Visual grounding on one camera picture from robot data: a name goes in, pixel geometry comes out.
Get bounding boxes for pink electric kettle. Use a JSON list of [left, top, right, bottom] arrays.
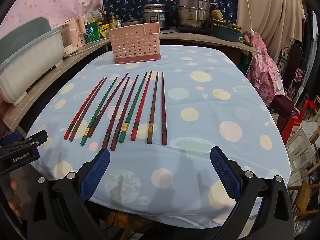
[[61, 16, 86, 55]]

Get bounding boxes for grey-blue drainer lid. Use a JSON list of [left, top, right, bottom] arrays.
[[0, 17, 51, 64]]

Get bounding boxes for beige hanging cloth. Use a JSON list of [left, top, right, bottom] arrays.
[[237, 0, 303, 60]]

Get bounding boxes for red chopstick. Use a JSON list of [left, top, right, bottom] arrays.
[[63, 77, 105, 140], [130, 72, 152, 141]]

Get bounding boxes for small steel pot with lid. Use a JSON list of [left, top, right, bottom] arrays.
[[121, 17, 143, 27]]

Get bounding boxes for blue polka dot tablecloth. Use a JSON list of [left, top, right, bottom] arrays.
[[29, 46, 290, 229]]

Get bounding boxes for brown chopstick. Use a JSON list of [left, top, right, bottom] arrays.
[[68, 77, 107, 141], [147, 72, 159, 144]]

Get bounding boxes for maroon chopstick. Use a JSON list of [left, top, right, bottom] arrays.
[[162, 72, 167, 146], [102, 77, 130, 149], [86, 73, 128, 138], [110, 75, 139, 151]]

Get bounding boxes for white dish drainer box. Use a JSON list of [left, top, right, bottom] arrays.
[[1, 27, 65, 106]]

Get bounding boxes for steel rice cooker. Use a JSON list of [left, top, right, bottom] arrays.
[[142, 4, 168, 30]]

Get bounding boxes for red plastic stool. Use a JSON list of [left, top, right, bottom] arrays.
[[281, 99, 316, 145]]

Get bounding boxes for yellow oil bottle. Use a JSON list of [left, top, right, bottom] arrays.
[[109, 15, 118, 29]]

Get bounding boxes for pink floral curtain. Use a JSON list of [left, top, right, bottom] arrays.
[[1, 0, 101, 37]]

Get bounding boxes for pink floral apron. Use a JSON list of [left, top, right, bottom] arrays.
[[246, 33, 285, 107]]

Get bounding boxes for green detergent bottle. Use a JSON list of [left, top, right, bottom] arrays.
[[84, 22, 100, 44]]

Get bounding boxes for dark blue bowl stack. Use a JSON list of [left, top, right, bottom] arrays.
[[212, 20, 242, 42]]

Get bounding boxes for pink perforated utensil holder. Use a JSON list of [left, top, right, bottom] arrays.
[[109, 22, 161, 64]]

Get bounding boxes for green chopstick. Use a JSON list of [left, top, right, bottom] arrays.
[[80, 76, 118, 147], [119, 72, 148, 144]]

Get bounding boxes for person left hand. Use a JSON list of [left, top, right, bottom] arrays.
[[8, 179, 22, 217]]

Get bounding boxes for large steel steamer pot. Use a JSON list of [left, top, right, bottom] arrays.
[[176, 0, 217, 28]]

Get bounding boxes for yellow seasoning packet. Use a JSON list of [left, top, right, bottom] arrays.
[[99, 24, 110, 38]]

